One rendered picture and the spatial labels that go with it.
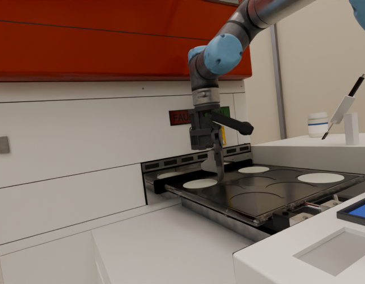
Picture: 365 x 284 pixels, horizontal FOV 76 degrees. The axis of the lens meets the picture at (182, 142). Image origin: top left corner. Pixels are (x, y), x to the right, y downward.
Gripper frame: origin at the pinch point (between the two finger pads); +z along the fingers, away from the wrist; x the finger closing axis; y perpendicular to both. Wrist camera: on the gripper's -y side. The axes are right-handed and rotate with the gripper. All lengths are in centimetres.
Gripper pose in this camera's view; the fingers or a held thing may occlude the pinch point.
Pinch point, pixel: (222, 176)
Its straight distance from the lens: 66.5
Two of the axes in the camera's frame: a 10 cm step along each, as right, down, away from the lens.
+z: 1.2, 9.9, 0.5
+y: -9.6, 1.0, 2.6
